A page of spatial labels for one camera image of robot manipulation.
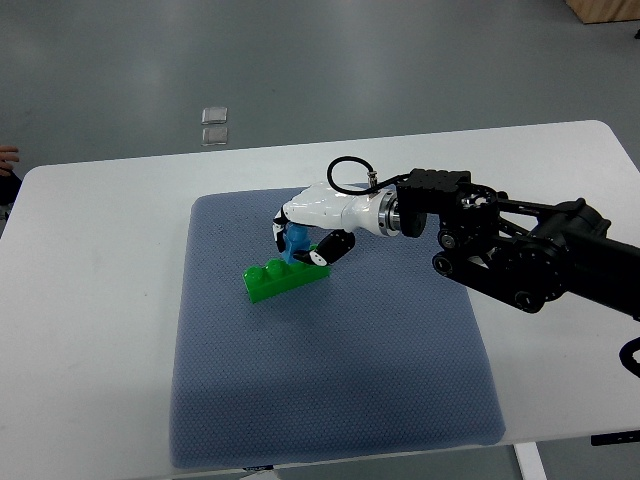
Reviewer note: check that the person's hand at edge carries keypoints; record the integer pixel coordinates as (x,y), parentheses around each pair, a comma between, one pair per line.
(9,156)

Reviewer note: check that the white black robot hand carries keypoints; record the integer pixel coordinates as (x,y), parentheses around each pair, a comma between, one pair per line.
(340,214)

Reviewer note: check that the blue toy block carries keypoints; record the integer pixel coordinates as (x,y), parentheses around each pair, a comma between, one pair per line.
(296,238)

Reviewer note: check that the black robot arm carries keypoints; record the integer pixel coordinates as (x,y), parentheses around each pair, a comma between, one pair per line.
(523,254)

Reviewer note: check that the green four-stud toy block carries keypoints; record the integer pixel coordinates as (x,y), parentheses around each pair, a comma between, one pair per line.
(277,276)

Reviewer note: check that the upper metal floor plate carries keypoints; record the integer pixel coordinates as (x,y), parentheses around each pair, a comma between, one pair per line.
(214,115)

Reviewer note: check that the blue-grey textured mat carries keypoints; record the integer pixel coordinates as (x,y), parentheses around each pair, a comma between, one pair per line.
(382,356)

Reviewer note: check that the white table leg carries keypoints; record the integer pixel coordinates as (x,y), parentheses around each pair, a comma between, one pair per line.
(529,461)

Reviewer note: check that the wooden furniture corner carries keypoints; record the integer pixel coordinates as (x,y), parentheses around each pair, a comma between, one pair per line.
(605,11)

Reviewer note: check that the black table control panel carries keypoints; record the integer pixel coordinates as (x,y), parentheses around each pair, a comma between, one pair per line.
(616,438)

